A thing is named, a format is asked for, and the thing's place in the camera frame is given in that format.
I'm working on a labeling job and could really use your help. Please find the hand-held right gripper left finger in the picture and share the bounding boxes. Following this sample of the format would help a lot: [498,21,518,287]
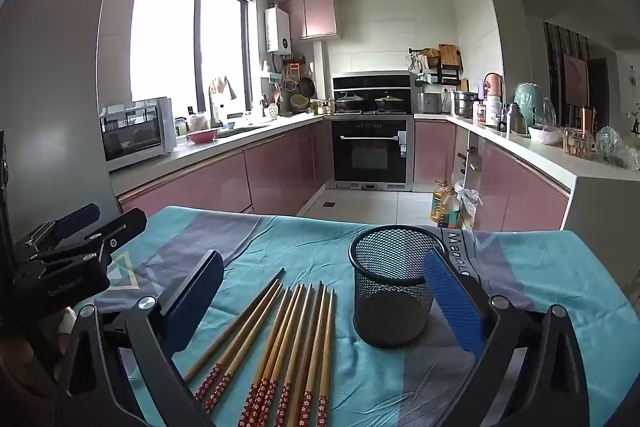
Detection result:
[52,249,226,427]

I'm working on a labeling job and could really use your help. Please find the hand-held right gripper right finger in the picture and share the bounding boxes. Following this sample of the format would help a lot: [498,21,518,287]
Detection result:
[421,248,593,427]

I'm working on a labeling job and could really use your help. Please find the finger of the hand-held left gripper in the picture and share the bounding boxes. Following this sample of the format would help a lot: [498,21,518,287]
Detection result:
[50,208,148,269]
[15,203,102,258]

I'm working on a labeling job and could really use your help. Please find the black mesh utensil holder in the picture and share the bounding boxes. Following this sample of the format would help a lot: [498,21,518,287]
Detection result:
[348,223,448,349]

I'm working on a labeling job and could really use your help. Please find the bunch of wooden chopsticks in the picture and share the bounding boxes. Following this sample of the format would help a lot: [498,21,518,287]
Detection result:
[182,268,337,427]

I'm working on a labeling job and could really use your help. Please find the person's left hand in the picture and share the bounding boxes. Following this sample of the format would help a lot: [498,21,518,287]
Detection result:
[0,306,80,395]

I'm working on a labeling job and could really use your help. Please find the dark cooking oil bottle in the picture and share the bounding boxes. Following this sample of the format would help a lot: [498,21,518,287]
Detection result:
[442,189,463,229]

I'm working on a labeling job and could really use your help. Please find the white countertop oven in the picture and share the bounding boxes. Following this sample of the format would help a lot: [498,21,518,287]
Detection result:
[99,97,177,172]

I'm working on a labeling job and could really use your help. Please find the yellow cooking oil bottle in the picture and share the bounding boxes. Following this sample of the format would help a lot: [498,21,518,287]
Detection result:
[431,181,458,228]

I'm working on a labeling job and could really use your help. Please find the white plastic bag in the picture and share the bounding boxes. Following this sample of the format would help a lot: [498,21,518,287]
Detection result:
[457,188,483,228]

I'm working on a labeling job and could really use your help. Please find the teal grey patterned tablecloth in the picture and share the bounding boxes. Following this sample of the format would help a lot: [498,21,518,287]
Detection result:
[92,205,640,427]

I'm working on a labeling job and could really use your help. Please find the kitchen faucet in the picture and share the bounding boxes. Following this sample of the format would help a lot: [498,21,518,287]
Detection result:
[207,87,223,128]

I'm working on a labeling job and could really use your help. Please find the pink kitchen base cabinets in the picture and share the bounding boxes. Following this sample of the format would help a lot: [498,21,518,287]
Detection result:
[110,114,573,233]

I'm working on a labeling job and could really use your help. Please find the grey refrigerator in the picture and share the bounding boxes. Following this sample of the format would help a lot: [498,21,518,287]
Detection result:
[0,0,132,228]

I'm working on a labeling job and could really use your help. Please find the black built-in oven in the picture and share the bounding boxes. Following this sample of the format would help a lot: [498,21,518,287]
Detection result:
[331,117,415,192]

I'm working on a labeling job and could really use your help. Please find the hanging dish cloth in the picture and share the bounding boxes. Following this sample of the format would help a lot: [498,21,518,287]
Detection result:
[209,77,236,100]

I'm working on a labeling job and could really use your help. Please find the white bowl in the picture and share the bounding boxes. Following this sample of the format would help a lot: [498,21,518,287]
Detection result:
[527,126,563,145]

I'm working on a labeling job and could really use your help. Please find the steel thermos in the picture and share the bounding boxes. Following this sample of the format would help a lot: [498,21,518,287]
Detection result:
[507,103,526,135]

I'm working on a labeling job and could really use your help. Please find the steel stock pot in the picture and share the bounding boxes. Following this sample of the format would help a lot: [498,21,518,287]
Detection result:
[452,91,478,118]

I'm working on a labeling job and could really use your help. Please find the kitchen window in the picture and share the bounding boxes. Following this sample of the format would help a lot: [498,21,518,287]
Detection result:
[131,0,249,118]

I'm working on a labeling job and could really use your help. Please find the clear snack container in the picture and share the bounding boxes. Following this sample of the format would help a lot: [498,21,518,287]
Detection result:
[562,127,596,158]

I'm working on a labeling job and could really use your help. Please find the black wok with lid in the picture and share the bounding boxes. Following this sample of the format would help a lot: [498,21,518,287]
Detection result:
[335,92,368,112]

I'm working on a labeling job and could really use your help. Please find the plastic bag of greens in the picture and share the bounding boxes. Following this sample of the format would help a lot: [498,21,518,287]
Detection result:
[595,127,640,170]

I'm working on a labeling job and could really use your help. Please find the black range hood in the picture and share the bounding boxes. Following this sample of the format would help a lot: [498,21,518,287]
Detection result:
[332,74,412,114]

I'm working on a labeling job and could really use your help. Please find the white water heater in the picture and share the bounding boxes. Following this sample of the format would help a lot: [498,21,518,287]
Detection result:
[265,6,292,54]

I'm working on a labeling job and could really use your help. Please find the black wall rack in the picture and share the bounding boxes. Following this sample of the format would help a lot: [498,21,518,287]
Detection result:
[407,44,463,86]

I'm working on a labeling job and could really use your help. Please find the wall painting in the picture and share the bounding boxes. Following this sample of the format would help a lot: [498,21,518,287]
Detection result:
[562,54,590,105]

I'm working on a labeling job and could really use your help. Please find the pink wall cabinet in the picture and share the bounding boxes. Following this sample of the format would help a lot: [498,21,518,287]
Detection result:
[278,0,338,42]

